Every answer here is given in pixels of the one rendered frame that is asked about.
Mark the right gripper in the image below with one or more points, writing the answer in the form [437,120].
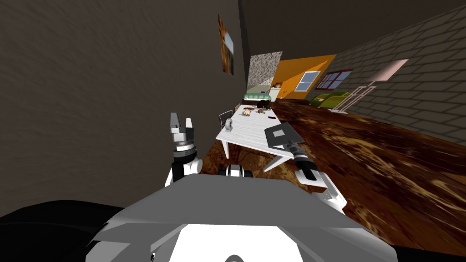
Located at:
[282,135]

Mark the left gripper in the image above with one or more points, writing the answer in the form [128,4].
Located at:
[182,137]

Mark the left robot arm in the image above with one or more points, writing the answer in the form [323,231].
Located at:
[180,170]

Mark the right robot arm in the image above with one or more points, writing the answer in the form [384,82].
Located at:
[309,171]

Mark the white table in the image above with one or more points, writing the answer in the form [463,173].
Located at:
[251,131]

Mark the small brown object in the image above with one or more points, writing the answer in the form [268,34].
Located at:
[261,110]

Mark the dark round object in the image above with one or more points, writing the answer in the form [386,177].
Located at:
[263,104]

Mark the small tan object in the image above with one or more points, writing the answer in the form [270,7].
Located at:
[246,112]

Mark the dark chair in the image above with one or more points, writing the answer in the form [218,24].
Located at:
[225,116]

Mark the white nightstand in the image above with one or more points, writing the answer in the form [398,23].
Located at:
[273,92]

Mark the green bed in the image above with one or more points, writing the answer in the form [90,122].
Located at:
[257,95]

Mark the green sofa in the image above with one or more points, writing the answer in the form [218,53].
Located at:
[329,100]

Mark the white-framed window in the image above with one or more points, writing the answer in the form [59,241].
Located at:
[307,81]

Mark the red-framed window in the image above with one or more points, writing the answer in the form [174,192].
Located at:
[333,80]

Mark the white floor lamp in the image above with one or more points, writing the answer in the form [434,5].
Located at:
[355,95]

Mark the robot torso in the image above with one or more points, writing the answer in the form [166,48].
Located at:
[233,203]

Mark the orange picture on wall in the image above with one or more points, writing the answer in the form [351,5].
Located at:
[226,47]

